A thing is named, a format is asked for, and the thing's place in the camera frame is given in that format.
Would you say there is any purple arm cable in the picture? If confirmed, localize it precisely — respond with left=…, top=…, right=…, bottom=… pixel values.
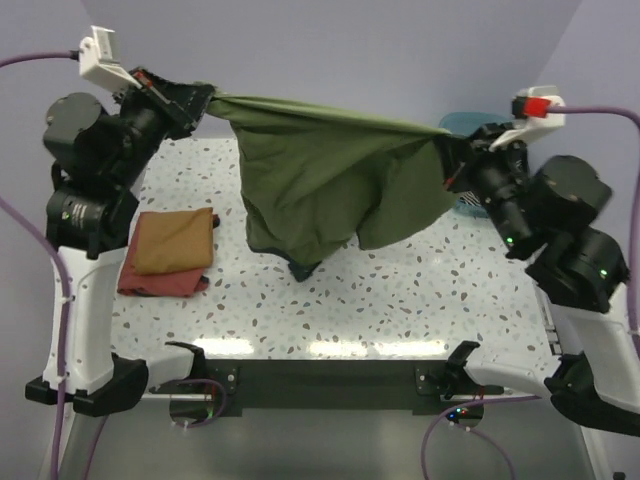
left=421, top=103, right=640, bottom=480
left=0, top=51, right=116, bottom=480

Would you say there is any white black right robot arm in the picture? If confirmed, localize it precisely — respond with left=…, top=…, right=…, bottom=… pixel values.
left=435, top=123, right=639, bottom=436

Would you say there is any olive green tank top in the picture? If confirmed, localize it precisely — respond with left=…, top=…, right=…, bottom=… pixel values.
left=207, top=92, right=457, bottom=279

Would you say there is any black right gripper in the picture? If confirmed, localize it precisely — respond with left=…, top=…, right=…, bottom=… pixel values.
left=432, top=116, right=529, bottom=247

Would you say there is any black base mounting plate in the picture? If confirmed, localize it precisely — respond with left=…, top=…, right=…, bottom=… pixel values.
left=207, top=359, right=504, bottom=416

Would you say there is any black white striped tank top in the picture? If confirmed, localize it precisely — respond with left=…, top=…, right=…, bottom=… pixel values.
left=457, top=191, right=484, bottom=210

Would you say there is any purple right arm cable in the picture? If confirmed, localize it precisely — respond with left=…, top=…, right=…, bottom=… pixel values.
left=421, top=103, right=640, bottom=480

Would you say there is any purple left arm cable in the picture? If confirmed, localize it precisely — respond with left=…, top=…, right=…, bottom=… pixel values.
left=0, top=51, right=116, bottom=480

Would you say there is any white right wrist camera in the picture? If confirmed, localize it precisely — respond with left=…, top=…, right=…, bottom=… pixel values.
left=489, top=85, right=566, bottom=151

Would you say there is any folded mustard orange tank top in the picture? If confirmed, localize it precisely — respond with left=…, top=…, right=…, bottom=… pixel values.
left=133, top=208, right=215, bottom=276

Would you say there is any folded rust red tank top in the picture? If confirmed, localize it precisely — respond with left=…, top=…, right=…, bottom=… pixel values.
left=116, top=249, right=210, bottom=298

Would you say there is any translucent blue plastic bin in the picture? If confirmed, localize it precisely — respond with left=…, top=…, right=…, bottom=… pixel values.
left=438, top=111, right=511, bottom=221

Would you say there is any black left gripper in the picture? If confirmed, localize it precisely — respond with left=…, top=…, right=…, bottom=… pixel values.
left=106, top=62, right=212, bottom=187

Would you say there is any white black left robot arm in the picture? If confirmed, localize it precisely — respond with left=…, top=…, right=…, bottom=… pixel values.
left=25, top=68, right=214, bottom=417

